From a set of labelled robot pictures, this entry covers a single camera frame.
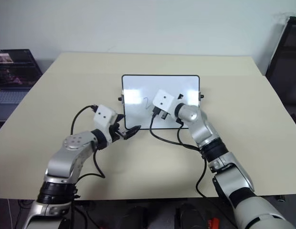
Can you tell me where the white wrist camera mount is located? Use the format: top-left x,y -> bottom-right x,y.
93,104 -> 118,132
152,89 -> 175,117

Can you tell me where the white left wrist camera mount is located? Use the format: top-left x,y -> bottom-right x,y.
93,104 -> 118,132

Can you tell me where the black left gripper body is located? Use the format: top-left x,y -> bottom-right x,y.
106,123 -> 127,144

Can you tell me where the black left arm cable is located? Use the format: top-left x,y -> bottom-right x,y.
71,104 -> 106,179

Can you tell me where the black office chair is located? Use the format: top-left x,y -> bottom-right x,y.
264,16 -> 296,132

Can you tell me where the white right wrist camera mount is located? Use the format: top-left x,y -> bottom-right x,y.
152,89 -> 175,117

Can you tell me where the open grey laptop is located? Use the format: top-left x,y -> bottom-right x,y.
0,49 -> 42,122

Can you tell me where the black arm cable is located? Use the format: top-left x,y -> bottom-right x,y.
71,104 -> 106,179
149,106 -> 211,198

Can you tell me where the black-framed tabletop whiteboard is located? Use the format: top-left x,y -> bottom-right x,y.
117,74 -> 205,130

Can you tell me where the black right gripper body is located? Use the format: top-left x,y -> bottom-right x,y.
158,109 -> 171,121

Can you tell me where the dark rounded shape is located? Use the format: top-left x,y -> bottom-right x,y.
175,202 -> 211,229

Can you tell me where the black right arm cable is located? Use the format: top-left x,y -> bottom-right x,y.
149,106 -> 211,198

